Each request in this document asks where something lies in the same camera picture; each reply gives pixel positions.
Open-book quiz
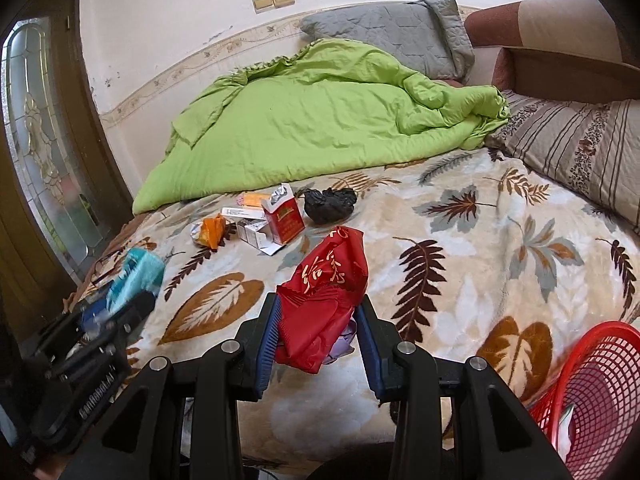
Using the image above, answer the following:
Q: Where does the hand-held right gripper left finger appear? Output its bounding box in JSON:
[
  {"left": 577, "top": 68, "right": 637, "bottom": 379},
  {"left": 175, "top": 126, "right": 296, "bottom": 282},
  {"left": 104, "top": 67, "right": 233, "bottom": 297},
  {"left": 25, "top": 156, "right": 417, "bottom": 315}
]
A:
[{"left": 60, "top": 292, "right": 286, "bottom": 480}]

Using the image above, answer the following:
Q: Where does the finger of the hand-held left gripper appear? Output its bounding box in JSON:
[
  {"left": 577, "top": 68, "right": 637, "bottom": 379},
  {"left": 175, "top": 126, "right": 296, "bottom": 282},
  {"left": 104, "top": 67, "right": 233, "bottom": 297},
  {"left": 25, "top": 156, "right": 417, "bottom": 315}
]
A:
[
  {"left": 62, "top": 280, "right": 118, "bottom": 333},
  {"left": 107, "top": 290, "right": 157, "bottom": 337}
]

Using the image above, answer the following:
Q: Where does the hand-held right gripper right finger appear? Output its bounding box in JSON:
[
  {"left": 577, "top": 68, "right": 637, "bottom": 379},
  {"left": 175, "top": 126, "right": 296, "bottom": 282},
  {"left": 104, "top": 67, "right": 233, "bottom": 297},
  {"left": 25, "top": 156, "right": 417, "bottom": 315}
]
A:
[{"left": 352, "top": 294, "right": 573, "bottom": 480}]

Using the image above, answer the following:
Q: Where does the teal snack packet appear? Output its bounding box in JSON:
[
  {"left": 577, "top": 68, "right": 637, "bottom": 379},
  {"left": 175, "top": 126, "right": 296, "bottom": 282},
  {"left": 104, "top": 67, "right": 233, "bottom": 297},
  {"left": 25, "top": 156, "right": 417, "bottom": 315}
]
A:
[{"left": 106, "top": 247, "right": 166, "bottom": 312}]

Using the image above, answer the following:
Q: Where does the red plastic bag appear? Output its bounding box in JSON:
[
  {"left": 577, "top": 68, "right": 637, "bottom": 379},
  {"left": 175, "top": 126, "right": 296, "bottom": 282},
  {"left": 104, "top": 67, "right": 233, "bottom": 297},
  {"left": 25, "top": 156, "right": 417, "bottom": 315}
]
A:
[{"left": 274, "top": 226, "right": 368, "bottom": 375}]

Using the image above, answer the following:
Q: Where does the white and blue carton box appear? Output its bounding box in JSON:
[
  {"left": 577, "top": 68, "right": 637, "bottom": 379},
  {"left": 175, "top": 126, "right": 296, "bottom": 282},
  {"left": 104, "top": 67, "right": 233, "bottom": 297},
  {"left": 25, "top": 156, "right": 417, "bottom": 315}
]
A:
[{"left": 236, "top": 217, "right": 289, "bottom": 257}]

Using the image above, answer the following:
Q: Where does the red mesh plastic basket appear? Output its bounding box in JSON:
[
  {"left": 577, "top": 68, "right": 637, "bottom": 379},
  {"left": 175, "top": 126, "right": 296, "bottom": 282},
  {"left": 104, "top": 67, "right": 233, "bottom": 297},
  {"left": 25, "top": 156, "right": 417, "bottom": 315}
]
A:
[{"left": 529, "top": 321, "right": 640, "bottom": 480}]

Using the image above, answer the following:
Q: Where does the pale purple plastic scrap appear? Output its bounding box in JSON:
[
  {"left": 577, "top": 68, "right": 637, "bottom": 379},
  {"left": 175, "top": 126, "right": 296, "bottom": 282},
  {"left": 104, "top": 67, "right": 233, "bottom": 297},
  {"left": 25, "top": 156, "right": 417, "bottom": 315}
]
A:
[{"left": 322, "top": 320, "right": 360, "bottom": 364}]

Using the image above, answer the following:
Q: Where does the orange crumpled wrapper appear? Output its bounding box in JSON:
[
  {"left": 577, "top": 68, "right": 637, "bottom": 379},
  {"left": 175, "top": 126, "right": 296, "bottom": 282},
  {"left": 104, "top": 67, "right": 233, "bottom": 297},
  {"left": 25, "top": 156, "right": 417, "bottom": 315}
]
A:
[{"left": 192, "top": 213, "right": 229, "bottom": 250}]

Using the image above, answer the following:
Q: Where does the leaf print blanket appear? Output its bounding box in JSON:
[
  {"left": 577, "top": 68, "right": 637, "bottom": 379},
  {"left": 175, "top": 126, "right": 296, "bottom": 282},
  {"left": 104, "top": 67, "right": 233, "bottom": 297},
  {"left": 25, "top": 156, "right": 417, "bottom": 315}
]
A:
[{"left": 62, "top": 147, "right": 640, "bottom": 467}]

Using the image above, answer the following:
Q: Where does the red white small bottle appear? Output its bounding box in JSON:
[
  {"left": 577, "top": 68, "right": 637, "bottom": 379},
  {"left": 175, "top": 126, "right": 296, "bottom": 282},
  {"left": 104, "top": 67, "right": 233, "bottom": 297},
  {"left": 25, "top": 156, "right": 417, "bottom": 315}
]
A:
[{"left": 261, "top": 183, "right": 306, "bottom": 245}]

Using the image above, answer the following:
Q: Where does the flat white box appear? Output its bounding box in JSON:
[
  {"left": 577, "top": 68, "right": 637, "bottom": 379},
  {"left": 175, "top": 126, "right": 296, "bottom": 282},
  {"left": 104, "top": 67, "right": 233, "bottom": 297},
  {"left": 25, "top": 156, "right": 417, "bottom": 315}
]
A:
[{"left": 221, "top": 206, "right": 266, "bottom": 221}]

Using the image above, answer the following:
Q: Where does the orange box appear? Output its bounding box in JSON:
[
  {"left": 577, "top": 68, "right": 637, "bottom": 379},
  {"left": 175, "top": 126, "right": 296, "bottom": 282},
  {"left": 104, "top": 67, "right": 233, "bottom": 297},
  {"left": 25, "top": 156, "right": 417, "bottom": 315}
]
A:
[{"left": 239, "top": 191, "right": 277, "bottom": 211}]

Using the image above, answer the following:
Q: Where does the black plastic bag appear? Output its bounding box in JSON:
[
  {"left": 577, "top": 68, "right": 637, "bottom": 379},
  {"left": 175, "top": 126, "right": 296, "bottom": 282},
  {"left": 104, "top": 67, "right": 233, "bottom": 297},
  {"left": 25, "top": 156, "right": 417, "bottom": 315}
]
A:
[{"left": 303, "top": 187, "right": 358, "bottom": 224}]

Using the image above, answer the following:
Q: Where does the wooden door with glass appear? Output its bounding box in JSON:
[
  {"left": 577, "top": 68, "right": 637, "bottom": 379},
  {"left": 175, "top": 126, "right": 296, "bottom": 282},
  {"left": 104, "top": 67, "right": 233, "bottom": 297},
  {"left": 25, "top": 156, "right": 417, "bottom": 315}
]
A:
[{"left": 0, "top": 0, "right": 137, "bottom": 333}]

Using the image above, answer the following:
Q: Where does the green quilt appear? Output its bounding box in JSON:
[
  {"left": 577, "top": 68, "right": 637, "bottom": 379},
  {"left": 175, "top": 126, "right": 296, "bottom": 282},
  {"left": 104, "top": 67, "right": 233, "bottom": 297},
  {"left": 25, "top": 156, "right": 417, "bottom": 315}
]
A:
[{"left": 131, "top": 37, "right": 511, "bottom": 215}]

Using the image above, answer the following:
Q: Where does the striped floral pillow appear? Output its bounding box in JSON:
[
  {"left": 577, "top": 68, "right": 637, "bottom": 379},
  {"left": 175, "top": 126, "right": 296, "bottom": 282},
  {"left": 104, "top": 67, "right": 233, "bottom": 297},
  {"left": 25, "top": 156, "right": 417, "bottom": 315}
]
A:
[{"left": 485, "top": 89, "right": 640, "bottom": 238}]

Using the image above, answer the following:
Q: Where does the grey quilted pillow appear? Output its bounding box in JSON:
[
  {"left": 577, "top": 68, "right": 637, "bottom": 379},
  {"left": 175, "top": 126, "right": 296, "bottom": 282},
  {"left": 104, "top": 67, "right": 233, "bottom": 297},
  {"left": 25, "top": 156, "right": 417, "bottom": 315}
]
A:
[{"left": 300, "top": 0, "right": 476, "bottom": 84}]

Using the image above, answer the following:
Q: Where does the brown and beige headboard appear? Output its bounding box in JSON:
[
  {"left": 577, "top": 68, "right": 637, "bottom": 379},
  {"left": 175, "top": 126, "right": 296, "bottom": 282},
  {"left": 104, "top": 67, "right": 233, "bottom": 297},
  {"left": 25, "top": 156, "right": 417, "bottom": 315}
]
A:
[{"left": 464, "top": 0, "right": 640, "bottom": 106}]

